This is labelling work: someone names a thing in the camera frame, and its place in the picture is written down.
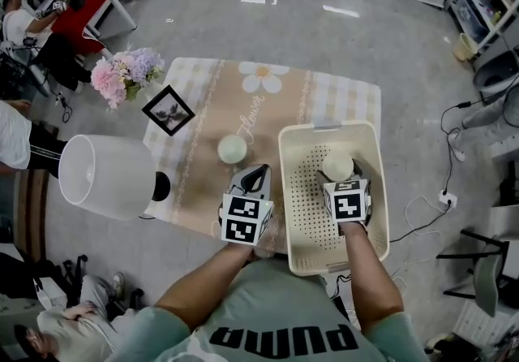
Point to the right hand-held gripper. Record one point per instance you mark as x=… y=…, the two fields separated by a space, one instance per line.
x=346 y=202

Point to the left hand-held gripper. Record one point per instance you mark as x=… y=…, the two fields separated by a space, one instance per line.
x=243 y=218

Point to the cream mug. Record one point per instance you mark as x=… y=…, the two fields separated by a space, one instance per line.
x=337 y=165
x=232 y=148

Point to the cream perforated plastic basket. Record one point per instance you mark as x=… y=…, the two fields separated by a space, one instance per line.
x=300 y=206

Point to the person's left forearm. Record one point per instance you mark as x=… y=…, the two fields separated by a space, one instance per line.
x=202 y=287

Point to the person's right forearm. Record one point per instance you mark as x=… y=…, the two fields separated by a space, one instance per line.
x=369 y=283

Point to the floral cloth covered table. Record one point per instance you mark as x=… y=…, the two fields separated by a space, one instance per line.
x=227 y=109

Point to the white power strip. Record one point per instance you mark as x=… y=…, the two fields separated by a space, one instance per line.
x=448 y=199

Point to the person's pale green shirt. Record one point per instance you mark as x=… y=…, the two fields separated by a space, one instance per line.
x=280 y=303

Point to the white table lamp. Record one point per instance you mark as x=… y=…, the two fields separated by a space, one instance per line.
x=117 y=177

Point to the pink purple flower bouquet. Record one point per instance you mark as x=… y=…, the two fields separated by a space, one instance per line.
x=117 y=72

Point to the cream waste bin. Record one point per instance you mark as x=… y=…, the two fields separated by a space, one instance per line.
x=464 y=48

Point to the grey floor machine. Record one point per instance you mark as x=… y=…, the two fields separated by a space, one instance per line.
x=492 y=76

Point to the black swivel chair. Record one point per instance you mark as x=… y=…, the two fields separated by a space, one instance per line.
x=75 y=271

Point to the white slatted panel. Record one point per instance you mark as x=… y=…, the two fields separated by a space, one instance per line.
x=478 y=324

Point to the clear plastic bin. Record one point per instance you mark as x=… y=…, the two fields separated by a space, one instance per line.
x=472 y=17

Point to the brown floor mat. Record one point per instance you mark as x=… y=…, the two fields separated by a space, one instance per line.
x=30 y=214

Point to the red cloth covered table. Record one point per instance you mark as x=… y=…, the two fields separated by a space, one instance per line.
x=73 y=23

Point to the black picture frame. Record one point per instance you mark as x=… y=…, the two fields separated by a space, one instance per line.
x=168 y=110

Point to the green chair black frame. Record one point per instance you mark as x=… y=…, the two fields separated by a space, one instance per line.
x=486 y=279

